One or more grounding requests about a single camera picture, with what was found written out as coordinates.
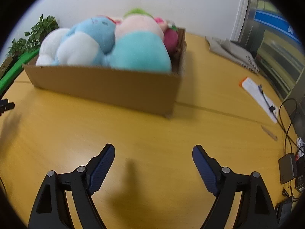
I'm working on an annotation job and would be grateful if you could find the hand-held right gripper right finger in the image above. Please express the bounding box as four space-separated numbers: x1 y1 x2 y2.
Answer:
192 144 279 229

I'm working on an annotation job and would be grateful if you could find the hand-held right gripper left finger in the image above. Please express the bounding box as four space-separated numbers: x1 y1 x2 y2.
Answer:
28 144 115 229

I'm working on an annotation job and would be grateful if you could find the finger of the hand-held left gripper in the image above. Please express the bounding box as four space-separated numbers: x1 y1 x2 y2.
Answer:
0 99 15 116

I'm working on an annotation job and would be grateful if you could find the brown cardboard box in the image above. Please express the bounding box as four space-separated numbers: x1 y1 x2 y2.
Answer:
22 26 187 119

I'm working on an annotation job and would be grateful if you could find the blue and white plush toy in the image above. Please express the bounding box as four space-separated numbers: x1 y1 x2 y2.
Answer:
56 17 120 66

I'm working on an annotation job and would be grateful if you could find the green hoop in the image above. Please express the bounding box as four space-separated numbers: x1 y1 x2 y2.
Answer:
0 49 40 96

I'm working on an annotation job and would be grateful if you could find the green potted plant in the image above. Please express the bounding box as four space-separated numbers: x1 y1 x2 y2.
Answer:
25 14 59 50
6 38 28 59

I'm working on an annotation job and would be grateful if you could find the wooden stick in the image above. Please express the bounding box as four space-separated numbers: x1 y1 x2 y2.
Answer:
261 125 278 141

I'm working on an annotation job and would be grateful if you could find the white panda plush toy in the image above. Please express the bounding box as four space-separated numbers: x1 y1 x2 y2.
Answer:
36 28 71 66

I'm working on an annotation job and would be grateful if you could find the grey adapter box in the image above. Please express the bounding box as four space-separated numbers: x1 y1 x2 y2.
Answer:
278 153 298 185

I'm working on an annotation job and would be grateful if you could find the black device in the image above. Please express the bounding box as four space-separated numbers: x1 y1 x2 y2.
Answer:
275 197 295 222

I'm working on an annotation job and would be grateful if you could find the white paper with orange edge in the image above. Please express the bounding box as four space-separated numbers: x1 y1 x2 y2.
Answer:
238 77 278 124

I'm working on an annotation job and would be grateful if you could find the black box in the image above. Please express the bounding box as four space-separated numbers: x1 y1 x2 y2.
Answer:
294 172 305 194

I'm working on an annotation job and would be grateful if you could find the white and red small item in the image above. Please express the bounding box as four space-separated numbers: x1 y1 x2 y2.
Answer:
295 137 305 160

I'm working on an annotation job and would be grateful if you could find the teal and pink plush toy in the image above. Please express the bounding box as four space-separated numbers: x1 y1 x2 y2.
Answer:
105 14 172 73

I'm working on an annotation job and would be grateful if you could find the grey folded cloth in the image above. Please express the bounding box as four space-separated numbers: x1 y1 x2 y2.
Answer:
205 36 260 75

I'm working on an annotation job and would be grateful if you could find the magenta strawberry bear plush toy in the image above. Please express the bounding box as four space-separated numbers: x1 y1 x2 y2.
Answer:
154 17 179 54

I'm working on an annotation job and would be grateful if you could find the metal glass door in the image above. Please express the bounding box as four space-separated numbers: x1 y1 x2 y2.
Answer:
238 0 305 101

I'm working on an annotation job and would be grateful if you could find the black cable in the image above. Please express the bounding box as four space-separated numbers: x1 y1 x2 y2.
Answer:
279 98 301 153

